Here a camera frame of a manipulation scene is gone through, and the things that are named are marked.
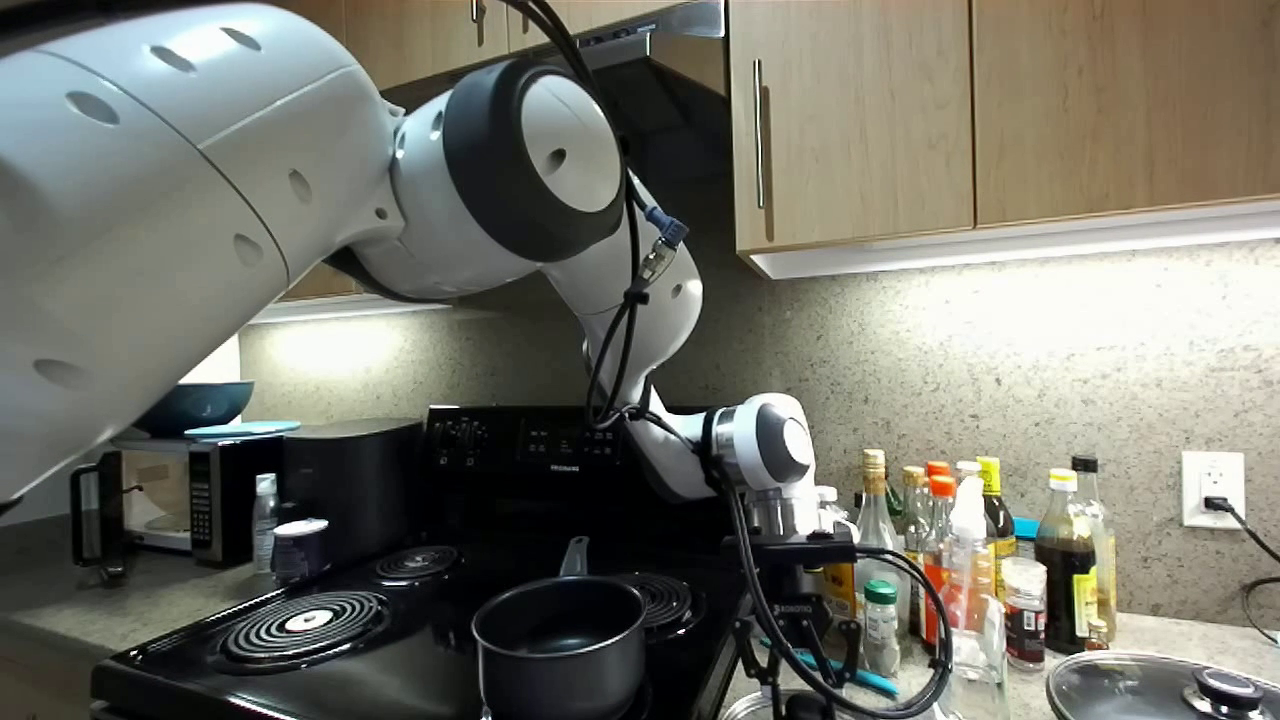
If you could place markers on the small teal-cap bottle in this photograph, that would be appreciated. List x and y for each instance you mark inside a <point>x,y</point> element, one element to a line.
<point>1027,613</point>

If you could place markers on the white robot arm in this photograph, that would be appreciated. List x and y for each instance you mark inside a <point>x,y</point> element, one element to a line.
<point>200,201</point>

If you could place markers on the clear corked glass bottle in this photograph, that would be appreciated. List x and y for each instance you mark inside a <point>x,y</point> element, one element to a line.
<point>877,545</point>

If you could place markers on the short wooden cabinet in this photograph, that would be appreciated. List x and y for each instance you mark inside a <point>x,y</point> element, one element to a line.
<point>601,12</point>

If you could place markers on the yellow-cap dark bottle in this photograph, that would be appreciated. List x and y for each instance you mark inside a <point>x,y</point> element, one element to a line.
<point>994,513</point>

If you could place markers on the white nozzle bottle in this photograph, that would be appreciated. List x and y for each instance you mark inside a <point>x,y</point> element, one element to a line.
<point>971,533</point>

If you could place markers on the black air fryer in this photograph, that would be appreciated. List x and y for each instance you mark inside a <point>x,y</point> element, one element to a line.
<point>344,484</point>

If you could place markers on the white wall outlet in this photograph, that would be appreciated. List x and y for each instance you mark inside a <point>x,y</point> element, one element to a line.
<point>1214,474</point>

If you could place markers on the light blue plate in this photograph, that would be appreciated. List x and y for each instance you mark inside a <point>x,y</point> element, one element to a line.
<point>247,431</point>

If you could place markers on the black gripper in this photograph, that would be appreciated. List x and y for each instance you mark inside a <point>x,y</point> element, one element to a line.
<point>805,613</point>

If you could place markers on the glass frying pan lid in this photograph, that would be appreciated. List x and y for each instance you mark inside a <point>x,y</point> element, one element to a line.
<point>1133,693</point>

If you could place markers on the black saucepan pot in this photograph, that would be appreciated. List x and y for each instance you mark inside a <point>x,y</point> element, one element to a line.
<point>562,680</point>

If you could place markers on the black-cap bottle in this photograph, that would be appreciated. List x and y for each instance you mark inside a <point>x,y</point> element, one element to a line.
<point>1106,575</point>

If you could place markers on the clear drinking glass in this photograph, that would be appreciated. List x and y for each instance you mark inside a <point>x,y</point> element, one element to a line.
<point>974,667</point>

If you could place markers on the tan-cap bottle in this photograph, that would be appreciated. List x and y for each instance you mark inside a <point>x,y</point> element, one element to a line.
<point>915,513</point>

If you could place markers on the soy sauce bottle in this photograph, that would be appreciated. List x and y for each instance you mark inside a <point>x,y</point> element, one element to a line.
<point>1065,584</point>

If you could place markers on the dark blue bowl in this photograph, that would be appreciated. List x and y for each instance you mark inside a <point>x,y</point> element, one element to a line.
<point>200,405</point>

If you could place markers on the teal knife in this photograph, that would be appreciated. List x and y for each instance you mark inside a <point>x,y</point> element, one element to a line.
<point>874,680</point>

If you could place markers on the yellow-label oil bottle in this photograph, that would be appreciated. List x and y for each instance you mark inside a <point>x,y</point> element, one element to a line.
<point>843,584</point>

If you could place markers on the orange-cap bottle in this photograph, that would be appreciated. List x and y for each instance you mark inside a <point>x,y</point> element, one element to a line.
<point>943,533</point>

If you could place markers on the black microwave oven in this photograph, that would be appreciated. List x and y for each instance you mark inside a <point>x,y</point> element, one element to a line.
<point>145,500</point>

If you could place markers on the green-cap spice shaker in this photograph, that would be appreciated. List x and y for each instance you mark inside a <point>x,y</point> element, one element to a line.
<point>882,640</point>

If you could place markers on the black electric stove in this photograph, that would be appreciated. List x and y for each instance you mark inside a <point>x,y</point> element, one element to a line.
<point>401,640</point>

